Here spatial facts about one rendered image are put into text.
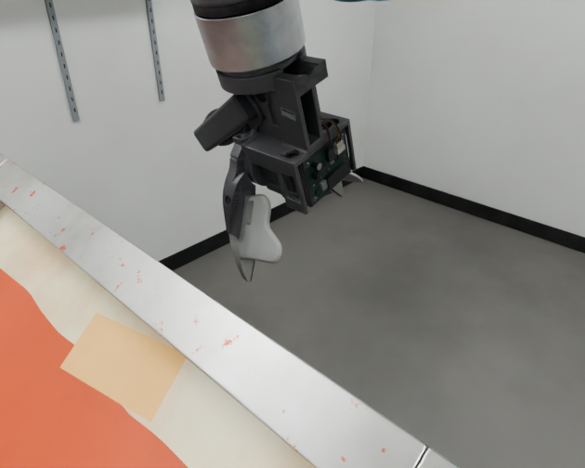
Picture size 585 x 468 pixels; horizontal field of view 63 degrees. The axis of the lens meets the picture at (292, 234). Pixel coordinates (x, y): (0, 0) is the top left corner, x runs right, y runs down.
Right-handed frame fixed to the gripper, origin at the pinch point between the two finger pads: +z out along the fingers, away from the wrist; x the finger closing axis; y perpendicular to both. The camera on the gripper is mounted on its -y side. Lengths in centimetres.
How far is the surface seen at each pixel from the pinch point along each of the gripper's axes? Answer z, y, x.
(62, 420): -5.3, 3.0, -26.6
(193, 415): -7.0, 11.9, -20.5
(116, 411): -6.1, 6.6, -23.6
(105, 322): -7.1, -0.1, -20.1
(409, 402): 175, -32, 63
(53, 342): -6.1, -3.4, -23.7
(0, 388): -4.8, -4.6, -28.7
